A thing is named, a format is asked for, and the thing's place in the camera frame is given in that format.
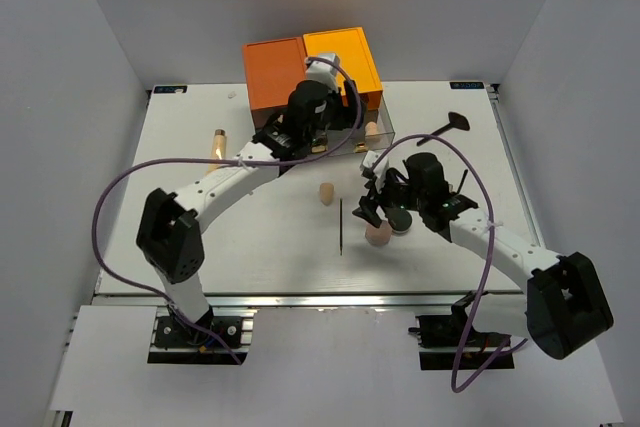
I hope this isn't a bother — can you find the middle thin black brush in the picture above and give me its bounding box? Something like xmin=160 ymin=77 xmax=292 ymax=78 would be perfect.
xmin=339 ymin=198 xmax=344 ymax=256

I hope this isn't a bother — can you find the far right thin black brush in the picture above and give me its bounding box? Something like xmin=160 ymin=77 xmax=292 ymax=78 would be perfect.
xmin=456 ymin=169 xmax=469 ymax=194

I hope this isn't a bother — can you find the yellow drawer box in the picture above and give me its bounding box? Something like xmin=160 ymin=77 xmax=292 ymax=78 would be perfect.
xmin=302 ymin=27 xmax=383 ymax=111

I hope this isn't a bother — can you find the black lid round jar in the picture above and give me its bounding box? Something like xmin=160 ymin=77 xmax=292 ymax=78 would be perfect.
xmin=387 ymin=209 xmax=413 ymax=236

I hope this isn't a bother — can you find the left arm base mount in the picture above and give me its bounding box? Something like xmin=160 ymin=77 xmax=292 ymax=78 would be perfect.
xmin=147 ymin=308 xmax=255 ymax=366

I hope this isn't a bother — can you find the clear yellow box drawer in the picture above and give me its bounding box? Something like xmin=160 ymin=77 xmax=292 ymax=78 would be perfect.
xmin=314 ymin=97 xmax=395 ymax=156

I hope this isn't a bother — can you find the black fan brush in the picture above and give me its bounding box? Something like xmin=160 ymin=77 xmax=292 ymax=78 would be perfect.
xmin=416 ymin=112 xmax=470 ymax=147

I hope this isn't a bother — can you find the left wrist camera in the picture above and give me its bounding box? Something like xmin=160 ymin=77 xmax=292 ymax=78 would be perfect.
xmin=305 ymin=52 xmax=341 ymax=92

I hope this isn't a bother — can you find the beige makeup sponge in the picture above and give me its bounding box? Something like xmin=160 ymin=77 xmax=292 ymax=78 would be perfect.
xmin=318 ymin=182 xmax=335 ymax=206
xmin=365 ymin=122 xmax=379 ymax=142

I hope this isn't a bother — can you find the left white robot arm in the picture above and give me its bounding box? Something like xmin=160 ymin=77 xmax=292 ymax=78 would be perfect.
xmin=136 ymin=80 xmax=365 ymax=346

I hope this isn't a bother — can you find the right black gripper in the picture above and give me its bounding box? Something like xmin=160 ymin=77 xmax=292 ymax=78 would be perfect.
xmin=353 ymin=171 xmax=426 ymax=229

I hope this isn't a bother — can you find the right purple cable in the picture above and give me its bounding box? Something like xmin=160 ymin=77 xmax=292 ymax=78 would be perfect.
xmin=372 ymin=134 xmax=529 ymax=394

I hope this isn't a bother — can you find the thin black brush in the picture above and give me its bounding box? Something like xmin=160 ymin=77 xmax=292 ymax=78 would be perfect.
xmin=456 ymin=169 xmax=469 ymax=194
xmin=339 ymin=198 xmax=344 ymax=256

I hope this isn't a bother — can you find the purple cable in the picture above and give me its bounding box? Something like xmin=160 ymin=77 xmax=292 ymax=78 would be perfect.
xmin=91 ymin=56 xmax=362 ymax=366
xmin=372 ymin=134 xmax=529 ymax=394

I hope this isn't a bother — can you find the left beige concealer tube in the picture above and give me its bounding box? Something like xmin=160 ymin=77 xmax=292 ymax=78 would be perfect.
xmin=210 ymin=129 xmax=227 ymax=160

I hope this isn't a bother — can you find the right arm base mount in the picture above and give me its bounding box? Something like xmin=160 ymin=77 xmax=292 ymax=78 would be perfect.
xmin=408 ymin=292 xmax=507 ymax=371

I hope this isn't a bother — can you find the dark orange drawer box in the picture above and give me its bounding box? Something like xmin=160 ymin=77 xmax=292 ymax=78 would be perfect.
xmin=242 ymin=37 xmax=306 ymax=130

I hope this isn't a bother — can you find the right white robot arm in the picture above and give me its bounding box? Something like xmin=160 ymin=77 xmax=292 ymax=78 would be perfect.
xmin=353 ymin=152 xmax=614 ymax=360

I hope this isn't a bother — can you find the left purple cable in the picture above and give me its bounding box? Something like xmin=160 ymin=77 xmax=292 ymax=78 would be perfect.
xmin=91 ymin=56 xmax=362 ymax=366

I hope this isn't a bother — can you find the dark teal drawer cabinet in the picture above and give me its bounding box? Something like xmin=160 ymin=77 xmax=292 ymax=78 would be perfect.
xmin=252 ymin=120 xmax=292 ymax=160

